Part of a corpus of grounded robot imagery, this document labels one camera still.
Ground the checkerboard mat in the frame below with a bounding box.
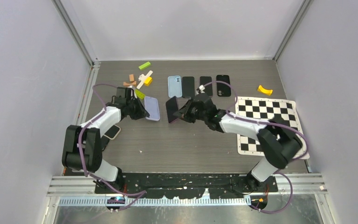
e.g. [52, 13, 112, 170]
[235, 97, 303, 156]

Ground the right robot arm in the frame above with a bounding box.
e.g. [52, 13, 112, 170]
[173, 93, 303, 192]

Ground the black phone with dark frame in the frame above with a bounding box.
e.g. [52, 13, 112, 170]
[182, 77, 195, 98]

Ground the purple cable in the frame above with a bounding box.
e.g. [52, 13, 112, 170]
[77, 83, 119, 177]
[202, 81, 309, 215]

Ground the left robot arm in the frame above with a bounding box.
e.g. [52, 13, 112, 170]
[62, 87, 149, 193]

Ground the light green flat brick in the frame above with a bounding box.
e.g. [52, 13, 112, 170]
[135, 89, 145, 100]

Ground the purple phone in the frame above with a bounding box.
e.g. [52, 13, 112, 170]
[200, 76, 213, 97]

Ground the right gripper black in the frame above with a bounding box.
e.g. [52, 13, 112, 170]
[173, 98, 207, 124]

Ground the yellow curved block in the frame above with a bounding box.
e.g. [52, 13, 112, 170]
[257, 85, 273, 96]

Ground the brown arch block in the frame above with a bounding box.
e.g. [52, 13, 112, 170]
[123, 81, 137, 88]

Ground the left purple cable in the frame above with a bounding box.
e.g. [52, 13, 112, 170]
[77, 83, 119, 177]

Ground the black phone from lilac case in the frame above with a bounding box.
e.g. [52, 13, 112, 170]
[165, 96, 179, 124]

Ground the green lego brick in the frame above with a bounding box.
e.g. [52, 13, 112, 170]
[138, 62, 151, 70]

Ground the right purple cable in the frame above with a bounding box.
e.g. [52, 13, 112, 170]
[202, 81, 309, 215]

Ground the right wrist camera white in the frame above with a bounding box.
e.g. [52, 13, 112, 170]
[197, 85, 205, 94]

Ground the black phone near left edge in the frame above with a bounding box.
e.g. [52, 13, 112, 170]
[101, 136, 110, 152]

